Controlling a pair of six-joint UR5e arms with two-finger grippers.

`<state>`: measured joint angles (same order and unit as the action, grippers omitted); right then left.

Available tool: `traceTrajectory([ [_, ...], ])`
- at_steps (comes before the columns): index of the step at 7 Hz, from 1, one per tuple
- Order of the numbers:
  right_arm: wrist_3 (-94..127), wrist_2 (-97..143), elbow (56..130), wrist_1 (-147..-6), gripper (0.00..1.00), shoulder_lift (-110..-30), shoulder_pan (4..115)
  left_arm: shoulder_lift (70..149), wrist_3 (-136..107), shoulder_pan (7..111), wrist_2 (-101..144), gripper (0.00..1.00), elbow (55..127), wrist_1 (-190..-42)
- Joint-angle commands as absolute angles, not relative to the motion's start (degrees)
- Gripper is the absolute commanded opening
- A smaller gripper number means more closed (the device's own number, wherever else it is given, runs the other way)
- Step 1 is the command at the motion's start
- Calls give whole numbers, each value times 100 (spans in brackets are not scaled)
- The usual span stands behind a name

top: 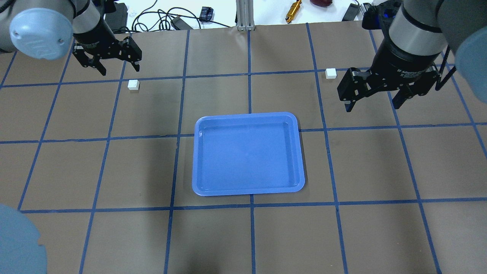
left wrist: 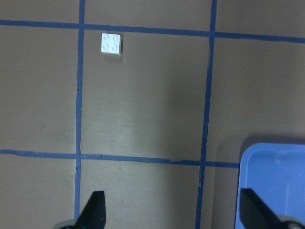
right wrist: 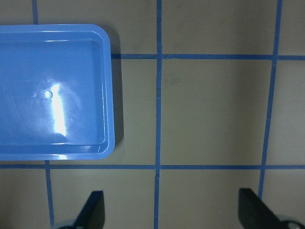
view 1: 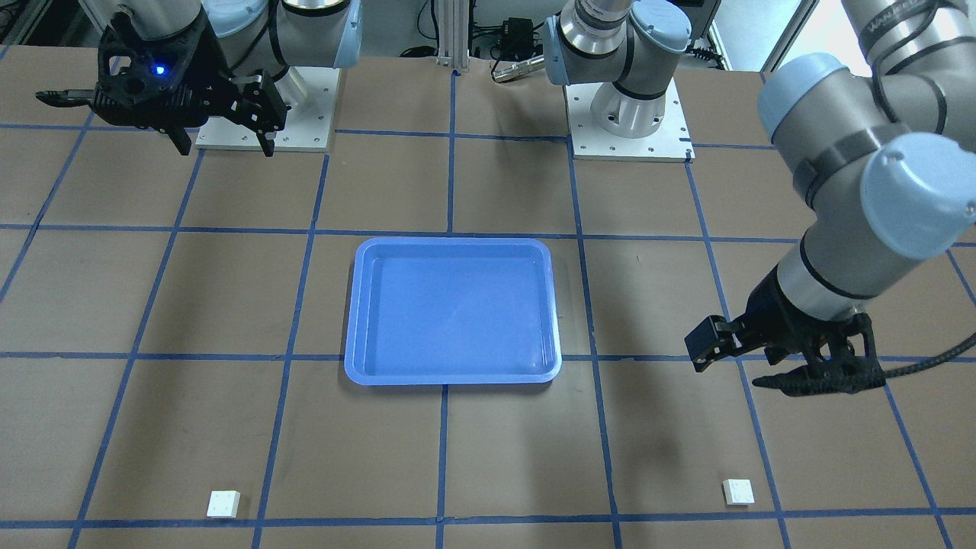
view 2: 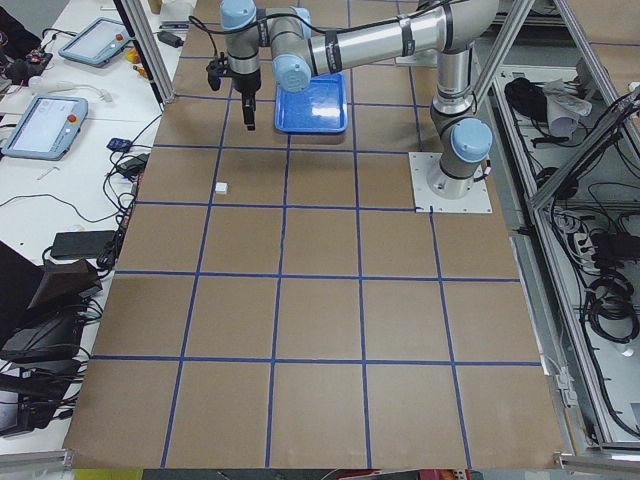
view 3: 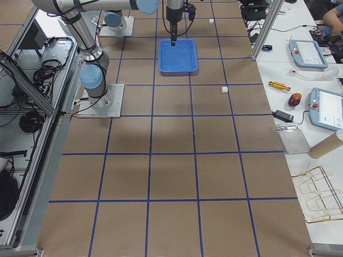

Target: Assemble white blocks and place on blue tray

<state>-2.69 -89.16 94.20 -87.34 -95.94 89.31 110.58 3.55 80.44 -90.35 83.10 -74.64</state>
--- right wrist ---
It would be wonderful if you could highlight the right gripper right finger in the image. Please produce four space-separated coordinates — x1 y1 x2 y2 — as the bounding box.
238 188 283 229

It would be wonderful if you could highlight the blue plastic tray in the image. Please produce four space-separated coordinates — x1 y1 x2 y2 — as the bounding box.
0 24 115 161

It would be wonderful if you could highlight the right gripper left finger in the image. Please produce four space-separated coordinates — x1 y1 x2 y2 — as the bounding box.
72 191 105 229

